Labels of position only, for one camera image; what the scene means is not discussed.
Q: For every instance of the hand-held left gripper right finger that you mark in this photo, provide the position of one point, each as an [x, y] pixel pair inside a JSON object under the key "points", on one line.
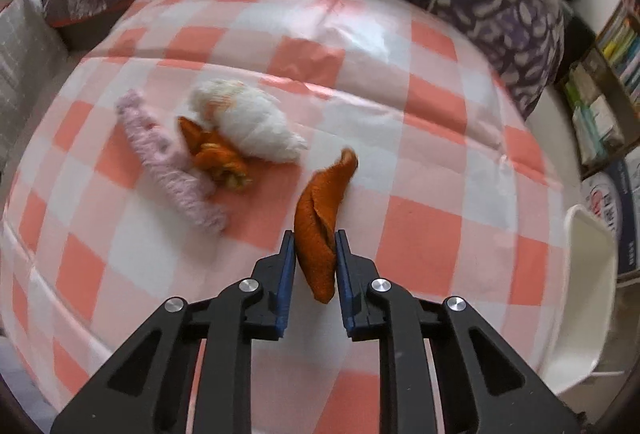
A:
{"points": [[344, 284]]}

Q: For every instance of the pile of books and boxes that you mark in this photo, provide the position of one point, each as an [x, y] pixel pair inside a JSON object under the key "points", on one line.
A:
{"points": [[595, 118]]}

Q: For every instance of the pink checked tablecloth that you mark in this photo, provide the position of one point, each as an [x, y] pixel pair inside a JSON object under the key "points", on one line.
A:
{"points": [[425, 138]]}

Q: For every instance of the wooden bookshelf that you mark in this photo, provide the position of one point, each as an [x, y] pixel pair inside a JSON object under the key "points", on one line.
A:
{"points": [[622, 48]]}

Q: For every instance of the crumpled orange sock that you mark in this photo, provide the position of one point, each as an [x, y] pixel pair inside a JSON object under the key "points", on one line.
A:
{"points": [[215, 153]]}

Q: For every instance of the blue water carton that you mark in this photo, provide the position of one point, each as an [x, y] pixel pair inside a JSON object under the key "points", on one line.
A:
{"points": [[620, 214]]}

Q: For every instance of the orange sock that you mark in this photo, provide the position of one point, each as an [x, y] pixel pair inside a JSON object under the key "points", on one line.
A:
{"points": [[215, 153], [317, 224]]}

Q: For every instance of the grey checked chair cover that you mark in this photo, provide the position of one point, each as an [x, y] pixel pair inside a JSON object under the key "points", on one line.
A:
{"points": [[25, 58]]}

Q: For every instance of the pink fuzzy sock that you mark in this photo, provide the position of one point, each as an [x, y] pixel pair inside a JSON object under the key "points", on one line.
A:
{"points": [[165, 163]]}

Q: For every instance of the white sock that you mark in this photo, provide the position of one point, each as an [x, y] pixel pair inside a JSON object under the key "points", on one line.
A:
{"points": [[250, 123]]}

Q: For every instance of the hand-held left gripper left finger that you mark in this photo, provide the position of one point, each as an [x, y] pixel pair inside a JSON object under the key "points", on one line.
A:
{"points": [[286, 279]]}

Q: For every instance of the white plastic bin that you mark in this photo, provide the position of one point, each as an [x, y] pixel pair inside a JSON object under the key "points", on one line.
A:
{"points": [[585, 294]]}

